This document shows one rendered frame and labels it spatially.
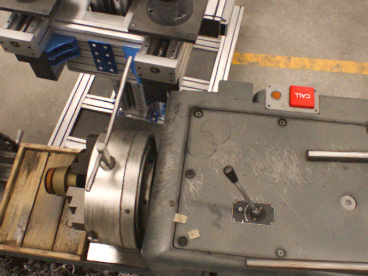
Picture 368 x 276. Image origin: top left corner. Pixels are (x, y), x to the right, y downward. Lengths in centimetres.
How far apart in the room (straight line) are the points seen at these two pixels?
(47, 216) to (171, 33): 70
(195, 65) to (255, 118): 145
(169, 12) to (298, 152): 59
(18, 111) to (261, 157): 199
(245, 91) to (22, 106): 190
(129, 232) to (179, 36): 62
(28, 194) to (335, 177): 94
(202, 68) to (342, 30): 114
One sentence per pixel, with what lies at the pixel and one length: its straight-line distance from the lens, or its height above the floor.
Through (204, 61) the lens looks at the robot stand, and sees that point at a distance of 243.
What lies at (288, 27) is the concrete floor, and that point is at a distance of 298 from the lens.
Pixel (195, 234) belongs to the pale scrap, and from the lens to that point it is 86.
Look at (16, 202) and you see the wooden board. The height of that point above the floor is 89.
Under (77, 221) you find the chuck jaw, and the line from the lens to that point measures 104.
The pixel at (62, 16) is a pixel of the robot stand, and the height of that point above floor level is 107.
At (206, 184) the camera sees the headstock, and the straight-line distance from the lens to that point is 90.
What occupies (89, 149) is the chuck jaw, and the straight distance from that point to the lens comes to 106.
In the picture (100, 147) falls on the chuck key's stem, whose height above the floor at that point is 132.
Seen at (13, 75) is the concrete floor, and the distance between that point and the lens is 288.
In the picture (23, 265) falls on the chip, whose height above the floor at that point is 55.
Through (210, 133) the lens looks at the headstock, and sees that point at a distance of 96.
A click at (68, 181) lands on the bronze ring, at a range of 111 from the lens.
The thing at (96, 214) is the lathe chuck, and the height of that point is 119.
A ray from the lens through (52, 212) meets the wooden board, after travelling 134.
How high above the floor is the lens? 209
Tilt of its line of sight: 62 degrees down
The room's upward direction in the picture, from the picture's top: 2 degrees counter-clockwise
